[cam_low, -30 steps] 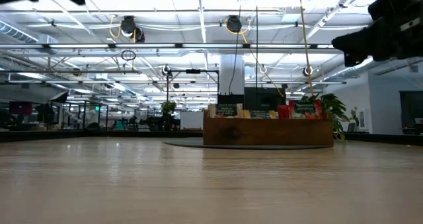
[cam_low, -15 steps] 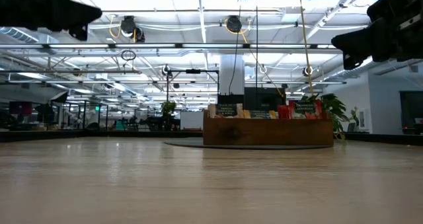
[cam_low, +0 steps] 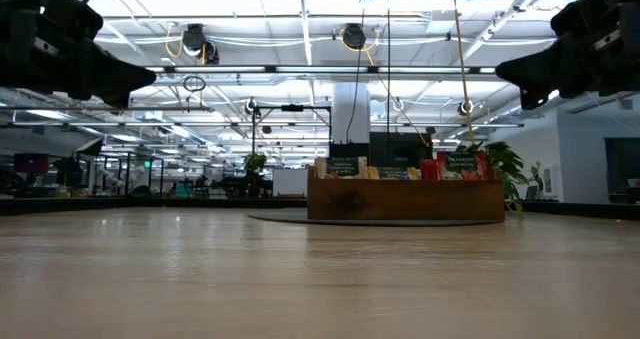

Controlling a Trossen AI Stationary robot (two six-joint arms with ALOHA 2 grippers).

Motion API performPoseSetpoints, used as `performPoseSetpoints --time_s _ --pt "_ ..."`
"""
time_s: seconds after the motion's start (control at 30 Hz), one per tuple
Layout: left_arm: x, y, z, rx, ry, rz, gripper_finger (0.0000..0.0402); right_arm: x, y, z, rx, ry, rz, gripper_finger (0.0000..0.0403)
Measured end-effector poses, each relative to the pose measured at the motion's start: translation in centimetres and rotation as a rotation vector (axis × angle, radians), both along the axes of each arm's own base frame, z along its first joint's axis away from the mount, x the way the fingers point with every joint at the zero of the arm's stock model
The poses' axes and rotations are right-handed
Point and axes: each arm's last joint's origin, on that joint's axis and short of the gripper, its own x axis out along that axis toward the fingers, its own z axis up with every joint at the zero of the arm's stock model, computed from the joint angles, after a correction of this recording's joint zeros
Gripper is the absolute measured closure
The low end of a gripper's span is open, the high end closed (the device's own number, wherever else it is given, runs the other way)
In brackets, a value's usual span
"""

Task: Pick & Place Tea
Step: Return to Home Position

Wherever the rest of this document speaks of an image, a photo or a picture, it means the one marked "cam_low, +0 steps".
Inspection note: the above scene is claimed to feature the green room plant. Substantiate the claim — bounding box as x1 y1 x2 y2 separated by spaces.
243 152 269 199

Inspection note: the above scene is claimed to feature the black ceiling cable reel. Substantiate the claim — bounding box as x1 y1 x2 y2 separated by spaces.
341 22 368 51
180 22 221 65

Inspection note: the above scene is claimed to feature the yellow hanging cable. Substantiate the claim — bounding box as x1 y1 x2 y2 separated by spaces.
449 0 476 148

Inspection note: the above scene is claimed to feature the black background rig frame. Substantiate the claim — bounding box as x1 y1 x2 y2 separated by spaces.
251 103 334 200

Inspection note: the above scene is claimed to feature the black computer case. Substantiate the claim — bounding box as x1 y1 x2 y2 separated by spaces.
368 131 434 169

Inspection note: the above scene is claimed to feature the black computer monitor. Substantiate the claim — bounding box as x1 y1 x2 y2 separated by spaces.
13 152 50 174

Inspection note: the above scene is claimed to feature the wooden three-compartment tray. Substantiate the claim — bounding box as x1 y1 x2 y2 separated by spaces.
306 166 506 223

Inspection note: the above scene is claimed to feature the red strawberry tea packet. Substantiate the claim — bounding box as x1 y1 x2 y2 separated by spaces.
419 158 445 182
442 151 490 182

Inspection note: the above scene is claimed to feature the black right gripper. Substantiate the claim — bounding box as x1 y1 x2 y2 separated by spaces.
495 0 640 112

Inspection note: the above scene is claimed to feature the green potted artificial plant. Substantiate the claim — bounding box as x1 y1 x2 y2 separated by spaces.
457 139 546 215

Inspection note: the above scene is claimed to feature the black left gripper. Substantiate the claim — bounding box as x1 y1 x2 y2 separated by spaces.
0 0 158 109

